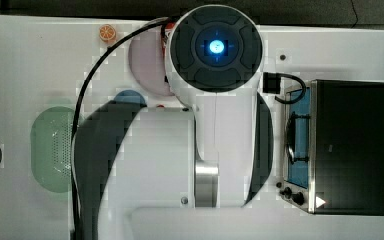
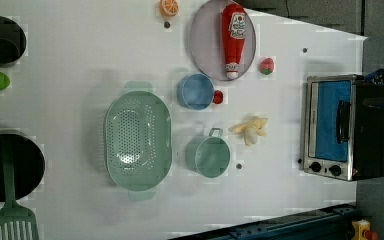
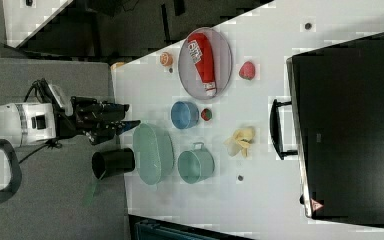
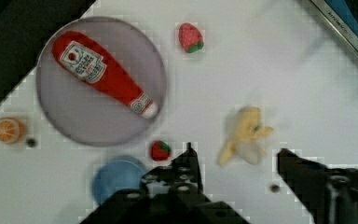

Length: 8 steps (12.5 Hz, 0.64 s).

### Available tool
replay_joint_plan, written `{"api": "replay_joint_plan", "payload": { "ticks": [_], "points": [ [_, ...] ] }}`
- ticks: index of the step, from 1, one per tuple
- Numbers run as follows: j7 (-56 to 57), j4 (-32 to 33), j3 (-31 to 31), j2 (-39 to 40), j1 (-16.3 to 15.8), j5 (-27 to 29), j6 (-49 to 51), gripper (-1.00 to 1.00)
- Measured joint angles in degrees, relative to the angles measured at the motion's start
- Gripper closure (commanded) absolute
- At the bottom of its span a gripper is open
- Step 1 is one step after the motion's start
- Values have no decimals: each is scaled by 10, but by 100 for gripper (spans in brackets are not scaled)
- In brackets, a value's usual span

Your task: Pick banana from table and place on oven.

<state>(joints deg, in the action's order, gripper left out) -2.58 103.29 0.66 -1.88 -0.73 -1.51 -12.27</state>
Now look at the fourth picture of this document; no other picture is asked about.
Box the blue bowl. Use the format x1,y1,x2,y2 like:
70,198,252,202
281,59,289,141
91,156,146,205

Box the silver toaster oven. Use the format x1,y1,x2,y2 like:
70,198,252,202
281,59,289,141
309,0,358,55

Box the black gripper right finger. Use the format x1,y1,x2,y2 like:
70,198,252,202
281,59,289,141
277,148,358,224

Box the large pink plush strawberry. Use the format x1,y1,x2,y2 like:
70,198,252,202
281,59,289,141
178,23,204,53

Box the red plush ketchup bottle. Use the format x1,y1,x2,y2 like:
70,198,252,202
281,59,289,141
51,31,158,119

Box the orange slice toy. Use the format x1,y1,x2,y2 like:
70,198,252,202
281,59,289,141
0,117,26,145

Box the yellow plush peeled banana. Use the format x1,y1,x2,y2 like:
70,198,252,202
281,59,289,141
217,106,274,166

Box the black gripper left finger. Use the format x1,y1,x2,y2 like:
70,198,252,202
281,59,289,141
140,142,203,198

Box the grey round plate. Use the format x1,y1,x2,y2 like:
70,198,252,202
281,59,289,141
36,17,167,147

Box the small red plush strawberry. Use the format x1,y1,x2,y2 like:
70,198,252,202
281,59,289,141
150,141,172,161

